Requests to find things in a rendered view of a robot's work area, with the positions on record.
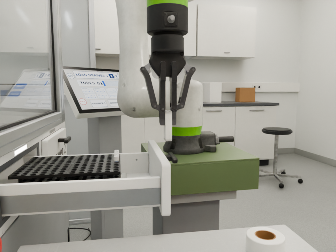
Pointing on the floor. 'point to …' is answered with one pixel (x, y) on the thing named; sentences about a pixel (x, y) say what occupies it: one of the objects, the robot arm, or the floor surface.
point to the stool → (277, 156)
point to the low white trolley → (174, 243)
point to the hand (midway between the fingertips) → (168, 125)
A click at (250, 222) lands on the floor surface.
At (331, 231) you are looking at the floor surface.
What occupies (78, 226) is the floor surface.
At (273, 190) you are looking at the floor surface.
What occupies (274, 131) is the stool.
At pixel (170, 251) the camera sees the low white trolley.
